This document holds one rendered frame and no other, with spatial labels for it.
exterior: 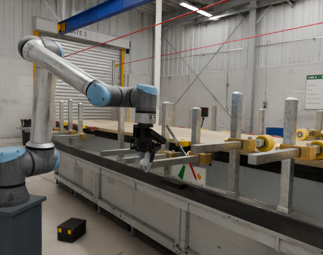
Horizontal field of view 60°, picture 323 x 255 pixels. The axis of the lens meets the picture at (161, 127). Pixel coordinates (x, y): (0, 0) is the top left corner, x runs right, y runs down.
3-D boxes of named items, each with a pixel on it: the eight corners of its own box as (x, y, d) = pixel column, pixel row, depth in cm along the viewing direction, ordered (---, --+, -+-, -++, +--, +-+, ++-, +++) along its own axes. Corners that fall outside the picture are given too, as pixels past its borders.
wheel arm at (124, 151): (102, 158, 163) (102, 151, 163) (99, 157, 166) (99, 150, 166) (160, 152, 191) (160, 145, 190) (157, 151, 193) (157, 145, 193)
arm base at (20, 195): (10, 209, 132) (9, 188, 132) (-22, 204, 137) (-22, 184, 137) (37, 197, 151) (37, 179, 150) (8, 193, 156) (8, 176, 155)
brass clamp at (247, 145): (248, 152, 120) (248, 140, 119) (223, 147, 130) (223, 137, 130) (256, 151, 124) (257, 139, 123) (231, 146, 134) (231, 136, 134)
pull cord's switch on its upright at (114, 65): (114, 133, 429) (115, 59, 421) (109, 132, 440) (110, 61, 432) (119, 132, 434) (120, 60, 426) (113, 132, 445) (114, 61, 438)
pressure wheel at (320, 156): (320, 137, 114) (303, 145, 120) (330, 155, 112) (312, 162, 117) (326, 136, 118) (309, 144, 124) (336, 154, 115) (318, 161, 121)
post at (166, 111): (163, 182, 167) (166, 101, 163) (159, 181, 169) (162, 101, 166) (168, 181, 169) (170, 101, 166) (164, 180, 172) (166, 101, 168)
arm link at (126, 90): (104, 85, 123) (127, 85, 117) (121, 87, 133) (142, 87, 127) (104, 107, 124) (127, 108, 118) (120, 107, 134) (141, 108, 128)
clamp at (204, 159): (204, 164, 140) (204, 154, 140) (185, 160, 151) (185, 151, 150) (212, 163, 144) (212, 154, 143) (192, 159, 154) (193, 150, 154)
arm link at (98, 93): (9, 27, 134) (107, 86, 106) (33, 33, 145) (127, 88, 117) (3, 49, 137) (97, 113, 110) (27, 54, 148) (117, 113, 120)
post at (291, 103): (286, 221, 109) (293, 97, 105) (278, 218, 111) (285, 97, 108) (291, 219, 111) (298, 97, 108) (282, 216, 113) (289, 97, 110)
